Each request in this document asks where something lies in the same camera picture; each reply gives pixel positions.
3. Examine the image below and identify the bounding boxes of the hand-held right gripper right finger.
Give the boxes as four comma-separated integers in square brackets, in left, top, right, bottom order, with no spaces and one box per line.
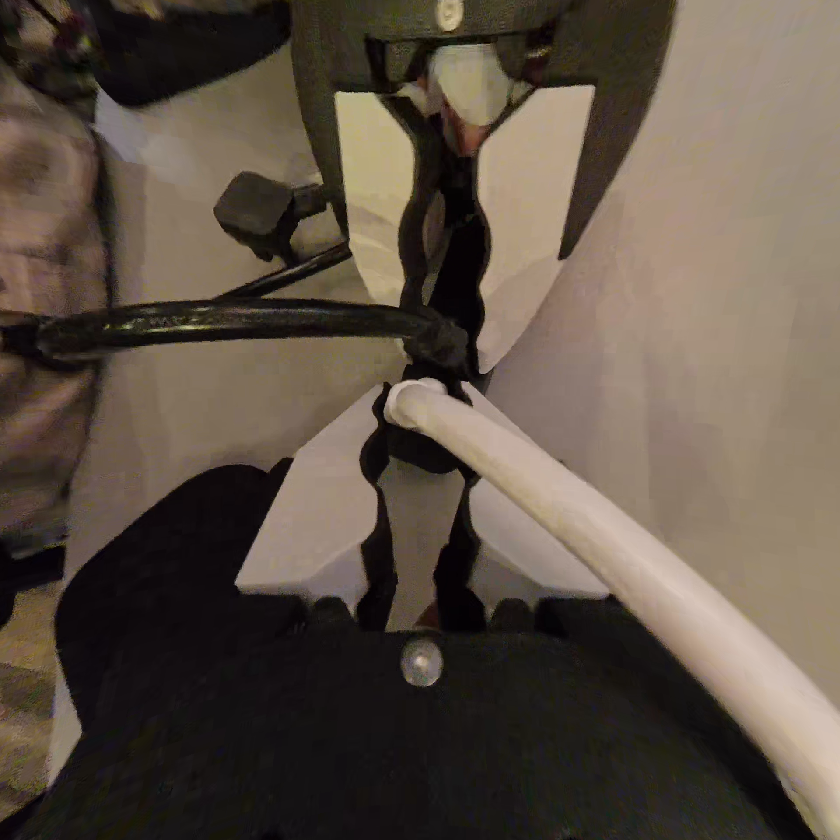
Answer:
[434,459,611,613]

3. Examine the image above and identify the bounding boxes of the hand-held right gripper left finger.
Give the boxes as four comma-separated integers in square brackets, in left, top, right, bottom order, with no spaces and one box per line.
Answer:
[235,384,398,611]

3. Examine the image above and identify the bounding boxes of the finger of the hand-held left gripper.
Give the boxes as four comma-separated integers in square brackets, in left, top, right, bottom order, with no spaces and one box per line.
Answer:
[472,84,596,375]
[333,88,434,345]

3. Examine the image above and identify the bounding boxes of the white cable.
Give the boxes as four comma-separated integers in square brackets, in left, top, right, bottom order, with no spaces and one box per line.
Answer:
[384,377,840,840]

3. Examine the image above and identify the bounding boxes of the black power cable with plug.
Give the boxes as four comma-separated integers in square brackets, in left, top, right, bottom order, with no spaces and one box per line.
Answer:
[0,241,472,383]

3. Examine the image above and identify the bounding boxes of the person's left forearm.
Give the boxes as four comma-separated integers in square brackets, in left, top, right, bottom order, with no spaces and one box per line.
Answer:
[95,0,293,109]

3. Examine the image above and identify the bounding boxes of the black dimpled round pad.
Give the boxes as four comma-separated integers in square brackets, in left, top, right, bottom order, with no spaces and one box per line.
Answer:
[56,459,293,729]

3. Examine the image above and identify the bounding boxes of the person's grey clothing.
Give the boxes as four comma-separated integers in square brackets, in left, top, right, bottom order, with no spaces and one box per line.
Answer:
[0,0,112,546]

